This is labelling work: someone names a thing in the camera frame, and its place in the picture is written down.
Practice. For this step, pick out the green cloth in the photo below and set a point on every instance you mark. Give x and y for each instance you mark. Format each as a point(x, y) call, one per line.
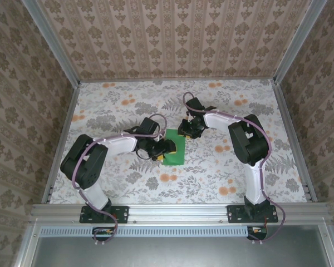
point(178, 158)

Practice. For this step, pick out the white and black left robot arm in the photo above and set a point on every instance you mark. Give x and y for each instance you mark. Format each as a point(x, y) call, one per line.
point(85, 164)

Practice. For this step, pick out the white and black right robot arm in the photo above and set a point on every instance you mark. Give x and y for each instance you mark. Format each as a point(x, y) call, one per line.
point(249, 142)

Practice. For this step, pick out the floral patterned table cover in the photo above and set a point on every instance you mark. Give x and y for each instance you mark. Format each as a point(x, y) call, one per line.
point(178, 183)

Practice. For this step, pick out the black connector board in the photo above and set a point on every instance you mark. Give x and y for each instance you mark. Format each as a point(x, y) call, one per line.
point(103, 231)
point(257, 230)

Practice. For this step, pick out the grey metal panel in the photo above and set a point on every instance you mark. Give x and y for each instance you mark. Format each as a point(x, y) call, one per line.
point(178, 253)

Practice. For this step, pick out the thin aluminium frame rail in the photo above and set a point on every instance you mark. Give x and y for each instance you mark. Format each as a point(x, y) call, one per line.
point(178, 80)
point(70, 111)
point(285, 111)

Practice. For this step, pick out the wide aluminium frame rail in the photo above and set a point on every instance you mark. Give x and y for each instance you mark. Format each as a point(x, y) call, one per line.
point(178, 212)

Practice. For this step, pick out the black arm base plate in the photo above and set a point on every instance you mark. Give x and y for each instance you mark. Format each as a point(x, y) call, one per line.
point(233, 214)
point(119, 214)

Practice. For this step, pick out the aluminium frame post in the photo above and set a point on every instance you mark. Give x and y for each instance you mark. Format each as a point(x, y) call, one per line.
point(298, 41)
point(53, 41)

